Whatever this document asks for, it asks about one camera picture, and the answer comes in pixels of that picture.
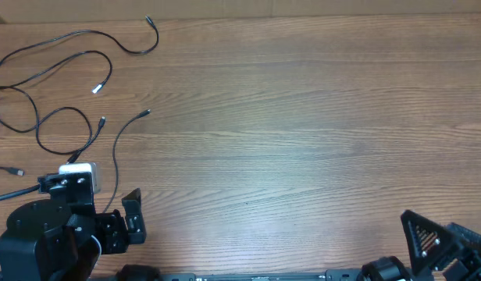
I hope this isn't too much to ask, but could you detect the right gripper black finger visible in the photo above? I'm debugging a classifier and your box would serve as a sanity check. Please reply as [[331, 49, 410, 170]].
[[446, 222, 481, 246], [401, 210, 458, 276]]

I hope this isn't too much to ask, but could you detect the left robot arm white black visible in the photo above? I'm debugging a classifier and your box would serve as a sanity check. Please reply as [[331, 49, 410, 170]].
[[0, 172, 147, 281]]

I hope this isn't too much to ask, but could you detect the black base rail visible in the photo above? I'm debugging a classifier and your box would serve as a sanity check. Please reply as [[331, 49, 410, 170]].
[[87, 268, 435, 281]]

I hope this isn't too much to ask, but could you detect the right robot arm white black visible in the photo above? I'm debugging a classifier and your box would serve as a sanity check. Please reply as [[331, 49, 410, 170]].
[[357, 210, 481, 281]]

